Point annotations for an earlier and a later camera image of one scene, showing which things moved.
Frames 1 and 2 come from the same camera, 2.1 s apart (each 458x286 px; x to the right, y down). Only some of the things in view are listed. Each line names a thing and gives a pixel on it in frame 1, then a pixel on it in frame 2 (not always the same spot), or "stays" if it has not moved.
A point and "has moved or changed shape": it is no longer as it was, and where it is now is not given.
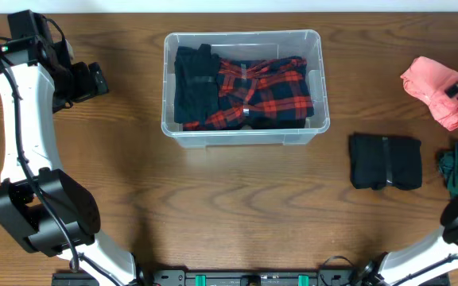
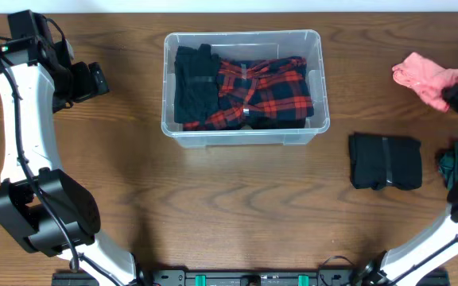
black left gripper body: [97, 78] stays
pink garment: [429, 81] has moved or changed shape
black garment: [262, 122] stays
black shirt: [196, 89] stays
